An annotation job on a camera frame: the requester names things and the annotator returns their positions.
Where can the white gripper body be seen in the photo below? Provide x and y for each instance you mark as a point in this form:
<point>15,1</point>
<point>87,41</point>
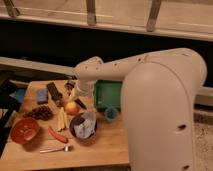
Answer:
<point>85,88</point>

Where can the yellow corn pieces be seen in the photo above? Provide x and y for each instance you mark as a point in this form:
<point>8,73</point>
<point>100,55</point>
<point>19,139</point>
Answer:
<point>62,120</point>

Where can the dark round lid object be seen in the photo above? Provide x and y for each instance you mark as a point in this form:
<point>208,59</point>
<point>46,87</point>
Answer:
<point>69,85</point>

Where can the black chair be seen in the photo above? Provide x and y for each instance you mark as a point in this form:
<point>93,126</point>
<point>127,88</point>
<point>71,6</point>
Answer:
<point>6,102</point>

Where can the blue plastic cup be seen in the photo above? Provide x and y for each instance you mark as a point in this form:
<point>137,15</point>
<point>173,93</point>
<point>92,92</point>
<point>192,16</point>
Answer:
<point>111,114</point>

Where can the crumpled blue-white cloth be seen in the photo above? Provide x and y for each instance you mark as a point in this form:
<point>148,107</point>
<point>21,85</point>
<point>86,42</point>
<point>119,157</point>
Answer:
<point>85,125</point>

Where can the blue object at table edge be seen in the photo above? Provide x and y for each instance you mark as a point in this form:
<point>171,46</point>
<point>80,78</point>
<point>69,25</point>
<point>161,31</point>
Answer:
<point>19,94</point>

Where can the green plastic tray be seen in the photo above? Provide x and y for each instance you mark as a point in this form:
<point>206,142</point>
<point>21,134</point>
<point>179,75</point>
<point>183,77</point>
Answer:
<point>107,94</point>

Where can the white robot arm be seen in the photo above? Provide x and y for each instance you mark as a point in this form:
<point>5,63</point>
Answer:
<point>157,100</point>

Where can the orange apple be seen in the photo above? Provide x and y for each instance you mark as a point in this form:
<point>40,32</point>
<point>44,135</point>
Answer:
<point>72,108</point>

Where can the blue sponge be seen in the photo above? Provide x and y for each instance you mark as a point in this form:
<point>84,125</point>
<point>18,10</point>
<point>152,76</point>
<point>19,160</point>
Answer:
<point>42,96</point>

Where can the red bowl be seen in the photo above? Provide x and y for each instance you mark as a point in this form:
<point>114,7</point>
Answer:
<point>24,130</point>

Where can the dark bowl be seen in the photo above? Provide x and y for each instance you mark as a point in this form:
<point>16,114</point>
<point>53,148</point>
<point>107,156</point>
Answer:
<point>74,128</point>

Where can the black rectangular remote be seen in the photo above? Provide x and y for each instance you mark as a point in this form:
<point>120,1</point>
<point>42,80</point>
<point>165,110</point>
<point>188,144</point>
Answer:
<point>55,94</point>

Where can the dark grape bunch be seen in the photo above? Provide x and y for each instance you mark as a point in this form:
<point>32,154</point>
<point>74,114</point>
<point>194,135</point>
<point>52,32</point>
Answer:
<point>40,113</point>

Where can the red chili pepper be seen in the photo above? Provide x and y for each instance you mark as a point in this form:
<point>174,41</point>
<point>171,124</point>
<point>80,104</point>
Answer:
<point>58,136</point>

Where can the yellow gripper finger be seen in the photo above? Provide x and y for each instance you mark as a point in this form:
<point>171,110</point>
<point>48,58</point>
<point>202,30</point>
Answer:
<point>73,96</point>

